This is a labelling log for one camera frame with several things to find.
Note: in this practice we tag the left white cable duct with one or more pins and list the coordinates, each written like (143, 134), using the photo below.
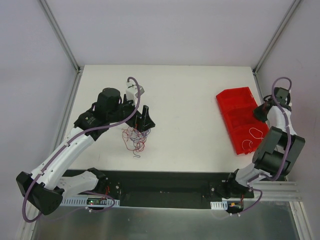
(82, 201)

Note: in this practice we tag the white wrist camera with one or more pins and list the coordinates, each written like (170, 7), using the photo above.
(131, 93)
(282, 95)

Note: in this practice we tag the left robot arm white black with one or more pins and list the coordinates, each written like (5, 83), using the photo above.
(44, 187)

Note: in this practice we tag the right white cable duct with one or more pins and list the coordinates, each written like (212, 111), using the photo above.
(219, 205)

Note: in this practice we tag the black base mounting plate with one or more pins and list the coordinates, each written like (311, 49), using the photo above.
(173, 190)

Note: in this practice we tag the red plastic compartment bin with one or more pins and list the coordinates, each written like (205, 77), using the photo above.
(236, 106)

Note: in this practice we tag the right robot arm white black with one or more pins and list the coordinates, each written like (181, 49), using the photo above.
(278, 151)

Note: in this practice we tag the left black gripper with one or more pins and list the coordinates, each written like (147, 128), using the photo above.
(139, 118)

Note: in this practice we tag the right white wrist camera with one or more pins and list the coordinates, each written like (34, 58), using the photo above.
(282, 95)

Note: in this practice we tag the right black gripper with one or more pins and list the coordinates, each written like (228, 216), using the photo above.
(261, 113)

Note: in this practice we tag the left aluminium frame post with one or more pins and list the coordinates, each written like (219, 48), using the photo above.
(59, 34)

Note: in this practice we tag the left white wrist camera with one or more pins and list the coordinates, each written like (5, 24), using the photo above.
(131, 93)

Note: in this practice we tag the white cable duct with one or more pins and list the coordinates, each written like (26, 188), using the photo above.
(82, 201)
(219, 205)

